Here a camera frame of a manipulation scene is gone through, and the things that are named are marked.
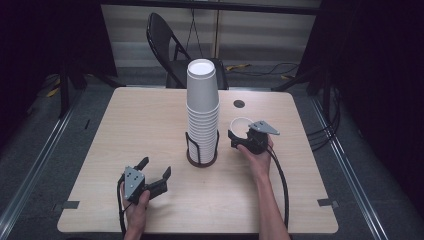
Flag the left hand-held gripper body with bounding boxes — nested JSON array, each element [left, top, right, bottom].
[[121, 166, 157, 206]]

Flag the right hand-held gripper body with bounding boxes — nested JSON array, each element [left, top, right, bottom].
[[245, 120, 281, 156]]

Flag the single white paper cup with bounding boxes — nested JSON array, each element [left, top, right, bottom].
[[229, 116, 255, 140]]

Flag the black wire cup holder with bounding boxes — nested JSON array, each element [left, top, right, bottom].
[[185, 130, 221, 169]]

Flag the stack of white paper cups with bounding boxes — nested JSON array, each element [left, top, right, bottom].
[[185, 58, 221, 165]]

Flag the person's right hand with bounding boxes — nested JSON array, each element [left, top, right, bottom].
[[236, 136, 275, 183]]

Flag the person's left hand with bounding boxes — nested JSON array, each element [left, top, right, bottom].
[[120, 189, 151, 236]]

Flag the yellow floor tape piece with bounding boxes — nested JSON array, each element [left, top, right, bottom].
[[225, 63, 252, 72], [45, 86, 62, 98]]

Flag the grey tape strip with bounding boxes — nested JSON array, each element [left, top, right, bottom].
[[316, 198, 339, 209], [53, 200, 81, 212]]

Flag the black stand legs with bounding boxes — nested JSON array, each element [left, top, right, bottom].
[[57, 62, 126, 120], [270, 68, 336, 116]]

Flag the black folding chair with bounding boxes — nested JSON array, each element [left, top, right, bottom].
[[146, 12, 230, 90]]

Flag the black overhead bar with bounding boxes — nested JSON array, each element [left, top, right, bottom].
[[99, 0, 322, 16]]

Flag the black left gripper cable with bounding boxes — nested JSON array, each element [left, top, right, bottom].
[[116, 174, 128, 238]]

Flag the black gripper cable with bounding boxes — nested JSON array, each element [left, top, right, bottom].
[[116, 174, 128, 238], [264, 148, 290, 231]]

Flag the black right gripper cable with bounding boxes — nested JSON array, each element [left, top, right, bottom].
[[264, 148, 290, 231]]

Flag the thin black floor cable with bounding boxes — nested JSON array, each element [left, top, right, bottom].
[[229, 61, 301, 78]]

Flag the bundle of black floor cables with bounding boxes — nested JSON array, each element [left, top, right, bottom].
[[305, 85, 342, 153]]

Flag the metal floor rail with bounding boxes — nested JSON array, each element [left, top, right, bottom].
[[0, 89, 85, 232], [309, 95, 391, 240]]

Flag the hanging black cord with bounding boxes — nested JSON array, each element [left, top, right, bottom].
[[185, 7, 203, 60]]

